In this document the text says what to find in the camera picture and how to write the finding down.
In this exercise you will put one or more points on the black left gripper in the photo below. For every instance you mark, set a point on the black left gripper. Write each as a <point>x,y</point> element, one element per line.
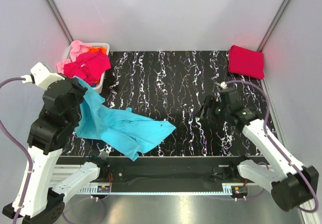
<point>81,88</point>

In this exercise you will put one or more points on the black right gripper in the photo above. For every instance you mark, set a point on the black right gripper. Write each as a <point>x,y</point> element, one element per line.
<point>211,102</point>

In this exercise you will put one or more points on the cyan t shirt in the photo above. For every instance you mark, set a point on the cyan t shirt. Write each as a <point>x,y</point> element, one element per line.
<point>125,131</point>

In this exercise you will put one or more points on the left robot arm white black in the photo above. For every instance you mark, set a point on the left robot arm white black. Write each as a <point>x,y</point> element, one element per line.
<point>37,201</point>

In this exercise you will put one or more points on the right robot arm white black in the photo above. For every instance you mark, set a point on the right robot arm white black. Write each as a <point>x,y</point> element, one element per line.
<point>289,181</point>

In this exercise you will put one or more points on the folded red t shirt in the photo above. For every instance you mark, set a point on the folded red t shirt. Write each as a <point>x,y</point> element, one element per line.
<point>246,62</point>

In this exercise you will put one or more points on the magenta t shirt in basket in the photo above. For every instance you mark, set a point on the magenta t shirt in basket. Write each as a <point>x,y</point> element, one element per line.
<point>88,66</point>

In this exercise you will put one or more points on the light pink t shirt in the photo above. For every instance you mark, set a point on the light pink t shirt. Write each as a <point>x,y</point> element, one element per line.
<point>77,48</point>

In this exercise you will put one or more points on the orange t shirt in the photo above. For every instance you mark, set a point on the orange t shirt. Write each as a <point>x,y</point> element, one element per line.
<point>97,49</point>

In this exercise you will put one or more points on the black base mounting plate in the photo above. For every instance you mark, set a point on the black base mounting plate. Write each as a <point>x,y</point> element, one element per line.
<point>171,174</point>

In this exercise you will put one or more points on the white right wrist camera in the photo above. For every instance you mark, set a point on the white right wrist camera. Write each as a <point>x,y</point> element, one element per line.
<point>223,87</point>

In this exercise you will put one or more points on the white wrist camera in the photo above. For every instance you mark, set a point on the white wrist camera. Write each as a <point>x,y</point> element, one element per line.
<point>223,87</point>
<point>41,76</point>

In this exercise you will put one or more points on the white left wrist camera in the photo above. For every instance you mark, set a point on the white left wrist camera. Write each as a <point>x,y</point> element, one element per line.
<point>41,76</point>

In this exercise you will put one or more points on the aluminium frame rail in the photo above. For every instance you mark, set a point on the aluminium frame rail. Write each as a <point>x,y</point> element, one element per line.
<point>62,172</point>

